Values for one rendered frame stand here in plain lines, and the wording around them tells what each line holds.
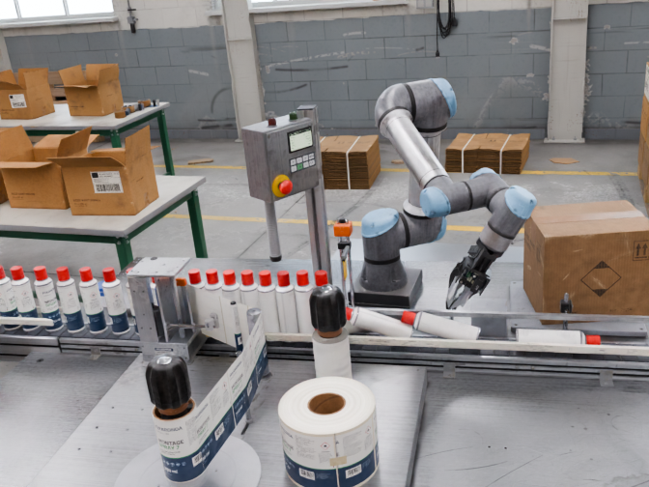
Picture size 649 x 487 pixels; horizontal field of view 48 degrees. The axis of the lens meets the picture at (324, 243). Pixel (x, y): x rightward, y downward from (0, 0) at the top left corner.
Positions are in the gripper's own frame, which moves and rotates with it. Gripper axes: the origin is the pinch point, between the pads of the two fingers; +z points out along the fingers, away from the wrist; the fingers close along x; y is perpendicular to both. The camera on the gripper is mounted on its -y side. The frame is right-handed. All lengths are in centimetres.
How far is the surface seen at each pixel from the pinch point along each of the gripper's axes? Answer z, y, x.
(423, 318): 7.2, 1.6, -4.4
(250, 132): -15, -2, -66
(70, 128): 174, -315, -252
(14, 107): 197, -344, -315
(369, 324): 15.1, 4.0, -16.1
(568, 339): -7.2, 2.5, 29.2
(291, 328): 28.5, 3.0, -33.9
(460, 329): 4.9, 2.1, 5.2
